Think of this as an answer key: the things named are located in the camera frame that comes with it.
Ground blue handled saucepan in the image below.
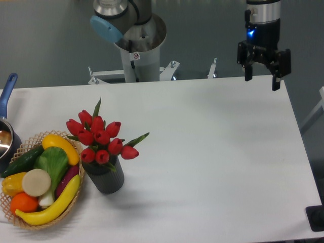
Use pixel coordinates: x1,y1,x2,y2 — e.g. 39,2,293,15
1,73,21,173

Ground red tulip bouquet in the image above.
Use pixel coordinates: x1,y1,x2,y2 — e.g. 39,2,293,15
66,100,149,173

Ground dark grey ribbed vase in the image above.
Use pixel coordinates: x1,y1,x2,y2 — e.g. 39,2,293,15
82,156,125,194

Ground white frame at right edge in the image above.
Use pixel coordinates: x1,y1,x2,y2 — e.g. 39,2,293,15
299,87,323,136

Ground purple sweet potato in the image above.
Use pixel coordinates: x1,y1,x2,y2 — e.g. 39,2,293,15
55,165,79,198

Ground yellow banana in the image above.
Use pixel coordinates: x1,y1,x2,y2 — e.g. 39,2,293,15
15,175,81,226

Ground green cucumber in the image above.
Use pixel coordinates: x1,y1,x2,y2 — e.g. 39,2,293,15
1,145,44,178

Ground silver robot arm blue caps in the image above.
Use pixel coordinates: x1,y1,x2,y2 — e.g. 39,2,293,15
90,1,291,91

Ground black device at table edge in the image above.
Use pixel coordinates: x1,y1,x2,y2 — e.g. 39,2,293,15
305,205,323,232

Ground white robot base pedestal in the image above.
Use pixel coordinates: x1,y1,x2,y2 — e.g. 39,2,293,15
115,13,167,83

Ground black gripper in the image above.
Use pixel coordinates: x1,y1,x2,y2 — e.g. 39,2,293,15
237,19,291,91

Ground woven wicker basket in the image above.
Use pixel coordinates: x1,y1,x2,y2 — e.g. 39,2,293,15
1,131,85,230

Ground orange fruit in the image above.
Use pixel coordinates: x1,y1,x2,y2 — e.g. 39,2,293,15
10,192,38,215

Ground beige round slice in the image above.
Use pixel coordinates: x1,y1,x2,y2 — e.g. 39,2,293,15
22,169,51,197

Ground yellow bell pepper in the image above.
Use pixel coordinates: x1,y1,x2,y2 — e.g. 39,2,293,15
2,172,27,197

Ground white metal base frame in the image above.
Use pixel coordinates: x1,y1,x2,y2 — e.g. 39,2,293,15
88,57,218,85

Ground yellow squash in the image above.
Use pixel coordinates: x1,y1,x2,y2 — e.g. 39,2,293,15
42,134,79,166

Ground green bok choy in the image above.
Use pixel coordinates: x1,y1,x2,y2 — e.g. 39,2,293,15
33,147,68,209

